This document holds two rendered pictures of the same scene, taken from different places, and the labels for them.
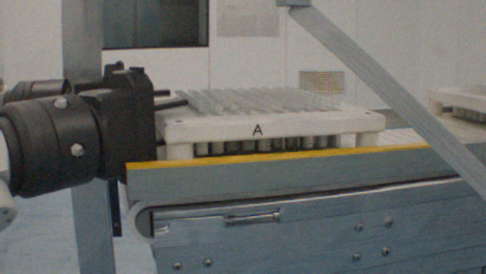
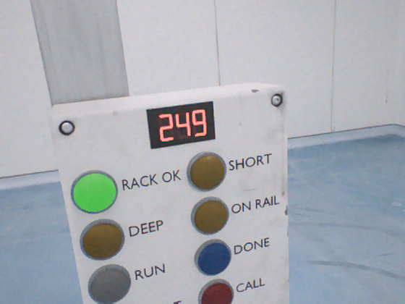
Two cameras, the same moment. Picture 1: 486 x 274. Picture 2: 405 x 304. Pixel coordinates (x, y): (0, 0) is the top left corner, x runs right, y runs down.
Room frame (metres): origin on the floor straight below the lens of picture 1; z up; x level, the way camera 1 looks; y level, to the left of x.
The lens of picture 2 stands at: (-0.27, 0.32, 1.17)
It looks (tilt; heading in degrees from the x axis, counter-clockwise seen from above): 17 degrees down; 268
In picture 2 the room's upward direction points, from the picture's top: 4 degrees counter-clockwise
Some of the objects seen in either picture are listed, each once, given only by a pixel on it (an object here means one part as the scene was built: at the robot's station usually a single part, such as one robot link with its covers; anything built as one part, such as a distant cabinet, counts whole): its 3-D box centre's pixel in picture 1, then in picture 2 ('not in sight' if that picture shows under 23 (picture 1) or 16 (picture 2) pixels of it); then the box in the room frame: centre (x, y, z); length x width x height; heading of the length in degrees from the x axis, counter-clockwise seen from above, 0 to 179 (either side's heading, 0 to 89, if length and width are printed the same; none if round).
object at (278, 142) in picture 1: (279, 136); not in sight; (0.56, -0.04, 0.90); 0.01 x 0.01 x 0.07
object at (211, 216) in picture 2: not in sight; (210, 216); (-0.28, 0.05, 1.04); 0.03 x 0.01 x 0.03; 16
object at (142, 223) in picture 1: (140, 185); not in sight; (0.60, 0.13, 0.83); 0.27 x 0.03 x 0.03; 16
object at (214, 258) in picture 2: not in sight; (214, 258); (-0.28, 0.05, 1.00); 0.03 x 0.01 x 0.03; 16
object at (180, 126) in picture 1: (251, 110); not in sight; (0.63, -0.01, 0.92); 0.25 x 0.24 x 0.02; 16
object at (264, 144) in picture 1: (264, 137); not in sight; (0.56, -0.02, 0.90); 0.01 x 0.01 x 0.07
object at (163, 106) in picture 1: (160, 102); not in sight; (0.54, 0.09, 0.94); 0.06 x 0.03 x 0.02; 138
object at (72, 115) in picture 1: (93, 136); not in sight; (0.47, 0.14, 0.92); 0.12 x 0.10 x 0.13; 138
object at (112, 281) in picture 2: not in sight; (110, 285); (-0.20, 0.07, 1.00); 0.03 x 0.01 x 0.03; 16
